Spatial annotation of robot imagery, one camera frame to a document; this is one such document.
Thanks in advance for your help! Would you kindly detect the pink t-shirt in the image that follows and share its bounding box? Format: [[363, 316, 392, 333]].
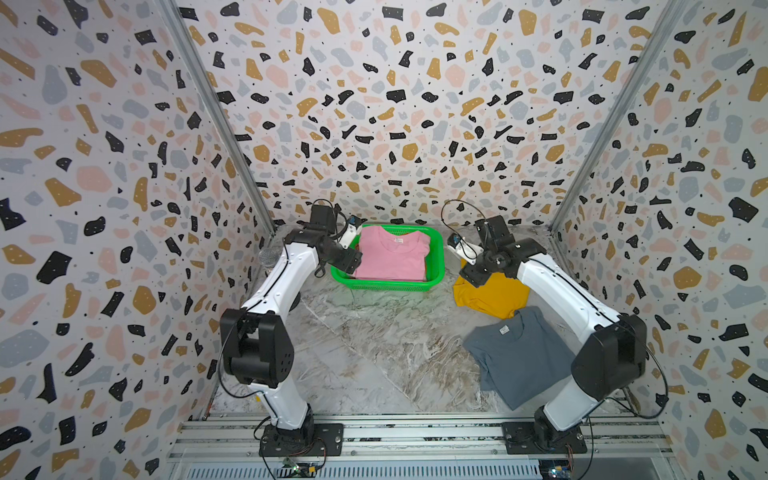
[[354, 226, 431, 282]]

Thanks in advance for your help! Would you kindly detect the grey t-shirt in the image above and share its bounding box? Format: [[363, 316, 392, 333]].
[[463, 306, 575, 410]]

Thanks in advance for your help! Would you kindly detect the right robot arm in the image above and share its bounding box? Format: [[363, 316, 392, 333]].
[[447, 216, 647, 443]]

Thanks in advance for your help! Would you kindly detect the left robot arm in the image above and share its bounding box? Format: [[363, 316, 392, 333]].
[[217, 200, 366, 436]]

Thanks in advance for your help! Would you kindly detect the yellow folded t-shirt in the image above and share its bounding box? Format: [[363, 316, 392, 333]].
[[453, 273, 530, 320]]

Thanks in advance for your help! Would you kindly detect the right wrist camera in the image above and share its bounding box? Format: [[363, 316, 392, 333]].
[[446, 233, 483, 264]]

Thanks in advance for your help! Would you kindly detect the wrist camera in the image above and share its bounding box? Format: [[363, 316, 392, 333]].
[[446, 233, 483, 264], [339, 215, 365, 248]]

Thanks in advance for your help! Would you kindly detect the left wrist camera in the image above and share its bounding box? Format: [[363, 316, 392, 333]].
[[339, 215, 365, 248]]

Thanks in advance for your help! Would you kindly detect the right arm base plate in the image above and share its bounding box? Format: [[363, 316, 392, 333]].
[[501, 422, 588, 455]]

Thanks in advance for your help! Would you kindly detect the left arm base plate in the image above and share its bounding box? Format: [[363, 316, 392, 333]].
[[259, 423, 344, 457]]

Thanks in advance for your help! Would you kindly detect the aluminium front rail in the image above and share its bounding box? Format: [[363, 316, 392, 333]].
[[166, 413, 685, 479]]

